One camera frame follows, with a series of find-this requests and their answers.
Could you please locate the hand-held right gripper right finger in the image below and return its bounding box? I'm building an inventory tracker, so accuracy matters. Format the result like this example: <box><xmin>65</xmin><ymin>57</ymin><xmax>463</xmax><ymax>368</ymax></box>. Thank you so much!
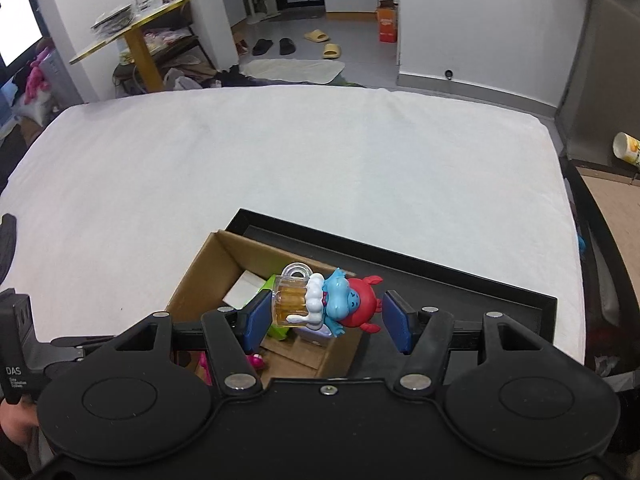
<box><xmin>382</xmin><ymin>290</ymin><xmax>551</xmax><ymax>393</ymax></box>

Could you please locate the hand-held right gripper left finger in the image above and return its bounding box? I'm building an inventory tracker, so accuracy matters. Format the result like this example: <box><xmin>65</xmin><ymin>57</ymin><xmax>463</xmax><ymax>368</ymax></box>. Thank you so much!
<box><xmin>112</xmin><ymin>290</ymin><xmax>273</xmax><ymax>395</ymax></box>

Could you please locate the green box toy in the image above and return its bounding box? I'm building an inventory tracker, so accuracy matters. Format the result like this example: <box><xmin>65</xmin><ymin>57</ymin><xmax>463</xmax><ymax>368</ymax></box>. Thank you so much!
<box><xmin>260</xmin><ymin>274</ymin><xmax>293</xmax><ymax>342</ymax></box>

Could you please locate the pink costume figurine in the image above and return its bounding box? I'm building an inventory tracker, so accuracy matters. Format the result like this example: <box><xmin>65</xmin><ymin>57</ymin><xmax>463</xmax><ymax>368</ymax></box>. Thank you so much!
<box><xmin>199</xmin><ymin>351</ymin><xmax>266</xmax><ymax>373</ymax></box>

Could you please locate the black tray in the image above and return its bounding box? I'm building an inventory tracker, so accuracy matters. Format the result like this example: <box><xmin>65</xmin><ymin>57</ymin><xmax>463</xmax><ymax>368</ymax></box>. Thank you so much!
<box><xmin>225</xmin><ymin>208</ymin><xmax>558</xmax><ymax>378</ymax></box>

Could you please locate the blue figurine with beer mug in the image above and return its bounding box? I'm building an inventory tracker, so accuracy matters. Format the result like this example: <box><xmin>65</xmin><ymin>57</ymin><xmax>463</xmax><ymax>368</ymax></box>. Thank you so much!
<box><xmin>271</xmin><ymin>262</ymin><xmax>385</xmax><ymax>337</ymax></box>

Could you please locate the cardboard box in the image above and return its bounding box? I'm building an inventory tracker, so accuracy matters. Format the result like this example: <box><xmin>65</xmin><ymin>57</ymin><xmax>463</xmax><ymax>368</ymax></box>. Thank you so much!
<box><xmin>165</xmin><ymin>230</ymin><xmax>363</xmax><ymax>378</ymax></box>

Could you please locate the person's left hand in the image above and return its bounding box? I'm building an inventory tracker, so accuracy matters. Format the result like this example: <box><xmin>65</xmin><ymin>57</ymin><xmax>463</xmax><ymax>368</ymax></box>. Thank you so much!
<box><xmin>0</xmin><ymin>401</ymin><xmax>43</xmax><ymax>443</ymax></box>

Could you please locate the white power adapter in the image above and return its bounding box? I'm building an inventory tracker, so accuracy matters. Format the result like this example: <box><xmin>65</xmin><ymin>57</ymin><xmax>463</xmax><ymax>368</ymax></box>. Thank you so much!
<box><xmin>222</xmin><ymin>270</ymin><xmax>266</xmax><ymax>309</ymax></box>

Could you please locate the black object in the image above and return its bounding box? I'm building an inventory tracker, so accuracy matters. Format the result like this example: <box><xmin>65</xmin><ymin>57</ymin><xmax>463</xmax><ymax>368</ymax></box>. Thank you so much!
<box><xmin>0</xmin><ymin>214</ymin><xmax>18</xmax><ymax>281</ymax></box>

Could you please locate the white bed sheet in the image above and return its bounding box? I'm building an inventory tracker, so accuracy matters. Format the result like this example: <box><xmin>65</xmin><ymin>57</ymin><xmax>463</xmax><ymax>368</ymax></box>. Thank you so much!
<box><xmin>0</xmin><ymin>84</ymin><xmax>586</xmax><ymax>366</ymax></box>

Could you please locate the black low table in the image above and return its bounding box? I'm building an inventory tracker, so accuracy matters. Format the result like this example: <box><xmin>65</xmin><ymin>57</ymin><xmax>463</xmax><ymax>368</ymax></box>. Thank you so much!
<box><xmin>562</xmin><ymin>157</ymin><xmax>640</xmax><ymax>361</ymax></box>

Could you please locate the beige floor mat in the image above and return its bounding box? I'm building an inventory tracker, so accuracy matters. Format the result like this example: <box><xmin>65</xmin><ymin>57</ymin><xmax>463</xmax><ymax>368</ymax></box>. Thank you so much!
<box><xmin>240</xmin><ymin>58</ymin><xmax>346</xmax><ymax>86</ymax></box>

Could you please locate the pink plush toy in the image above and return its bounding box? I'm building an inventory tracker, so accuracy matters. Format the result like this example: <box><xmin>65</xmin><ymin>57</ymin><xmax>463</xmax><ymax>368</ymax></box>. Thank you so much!
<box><xmin>26</xmin><ymin>57</ymin><xmax>51</xmax><ymax>106</ymax></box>

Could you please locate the stack of paper cups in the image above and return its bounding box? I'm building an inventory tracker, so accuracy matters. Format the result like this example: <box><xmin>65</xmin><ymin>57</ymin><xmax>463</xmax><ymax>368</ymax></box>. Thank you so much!
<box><xmin>613</xmin><ymin>131</ymin><xmax>640</xmax><ymax>166</ymax></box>

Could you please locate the orange box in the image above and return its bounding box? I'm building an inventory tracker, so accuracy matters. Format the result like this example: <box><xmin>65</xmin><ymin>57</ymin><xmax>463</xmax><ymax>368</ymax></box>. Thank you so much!
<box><xmin>376</xmin><ymin>6</ymin><xmax>398</xmax><ymax>43</ymax></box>

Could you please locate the yellow wooden table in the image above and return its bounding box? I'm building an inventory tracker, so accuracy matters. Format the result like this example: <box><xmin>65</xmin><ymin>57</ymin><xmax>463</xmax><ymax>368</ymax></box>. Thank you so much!
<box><xmin>69</xmin><ymin>0</ymin><xmax>197</xmax><ymax>93</ymax></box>

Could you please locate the stack of plates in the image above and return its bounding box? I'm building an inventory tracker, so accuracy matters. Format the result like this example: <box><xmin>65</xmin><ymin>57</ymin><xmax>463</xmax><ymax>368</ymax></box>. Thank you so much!
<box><xmin>90</xmin><ymin>4</ymin><xmax>136</xmax><ymax>36</ymax></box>

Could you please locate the monitor screen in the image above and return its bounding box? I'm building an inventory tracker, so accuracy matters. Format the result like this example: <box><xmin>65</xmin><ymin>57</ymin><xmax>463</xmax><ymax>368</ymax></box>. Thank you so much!
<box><xmin>0</xmin><ymin>0</ymin><xmax>45</xmax><ymax>68</ymax></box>

